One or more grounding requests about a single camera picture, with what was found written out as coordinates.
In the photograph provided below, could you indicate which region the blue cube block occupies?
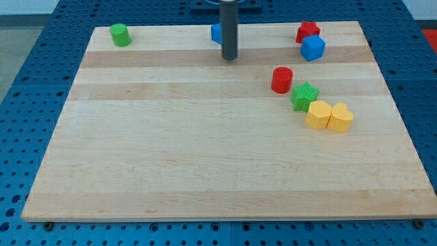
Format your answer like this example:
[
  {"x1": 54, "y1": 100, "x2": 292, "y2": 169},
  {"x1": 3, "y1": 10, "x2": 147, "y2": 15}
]
[{"x1": 300, "y1": 35, "x2": 326, "y2": 62}]

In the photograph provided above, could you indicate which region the red star block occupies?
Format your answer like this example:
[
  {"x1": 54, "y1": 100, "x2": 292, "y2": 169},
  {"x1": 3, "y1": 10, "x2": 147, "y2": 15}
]
[{"x1": 295, "y1": 20, "x2": 321, "y2": 44}]

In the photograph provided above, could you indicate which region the yellow heart block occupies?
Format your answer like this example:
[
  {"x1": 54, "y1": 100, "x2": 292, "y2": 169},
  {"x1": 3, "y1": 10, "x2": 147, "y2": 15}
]
[{"x1": 326, "y1": 102, "x2": 354, "y2": 133}]

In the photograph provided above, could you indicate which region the green cylinder block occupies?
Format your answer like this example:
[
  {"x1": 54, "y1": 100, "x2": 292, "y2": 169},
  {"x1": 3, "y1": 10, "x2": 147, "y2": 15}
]
[{"x1": 109, "y1": 23, "x2": 131, "y2": 47}]

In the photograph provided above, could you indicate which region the green star block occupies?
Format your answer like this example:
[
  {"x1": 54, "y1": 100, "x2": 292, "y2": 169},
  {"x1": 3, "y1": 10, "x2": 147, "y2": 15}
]
[{"x1": 290, "y1": 82, "x2": 320, "y2": 112}]

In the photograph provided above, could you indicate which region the blue block behind tool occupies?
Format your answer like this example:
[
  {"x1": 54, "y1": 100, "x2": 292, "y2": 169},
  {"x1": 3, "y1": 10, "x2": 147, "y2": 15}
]
[{"x1": 210, "y1": 24, "x2": 222, "y2": 44}]

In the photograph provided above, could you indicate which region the red cylinder block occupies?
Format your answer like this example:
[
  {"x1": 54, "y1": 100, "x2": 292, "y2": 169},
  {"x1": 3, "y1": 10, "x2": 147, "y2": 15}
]
[{"x1": 271, "y1": 67, "x2": 294, "y2": 94}]

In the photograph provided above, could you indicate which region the wooden board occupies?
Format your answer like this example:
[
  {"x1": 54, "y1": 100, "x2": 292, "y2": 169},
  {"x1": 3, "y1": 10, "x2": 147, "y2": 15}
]
[{"x1": 21, "y1": 21, "x2": 436, "y2": 222}]

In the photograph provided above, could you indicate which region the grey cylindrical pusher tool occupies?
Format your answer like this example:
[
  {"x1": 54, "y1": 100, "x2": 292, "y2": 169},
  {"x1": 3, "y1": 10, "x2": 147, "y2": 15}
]
[{"x1": 219, "y1": 0, "x2": 238, "y2": 61}]

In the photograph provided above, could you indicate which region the yellow hexagon block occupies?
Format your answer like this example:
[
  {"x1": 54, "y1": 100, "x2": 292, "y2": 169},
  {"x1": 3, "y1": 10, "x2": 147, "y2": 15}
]
[{"x1": 305, "y1": 100, "x2": 333, "y2": 129}]

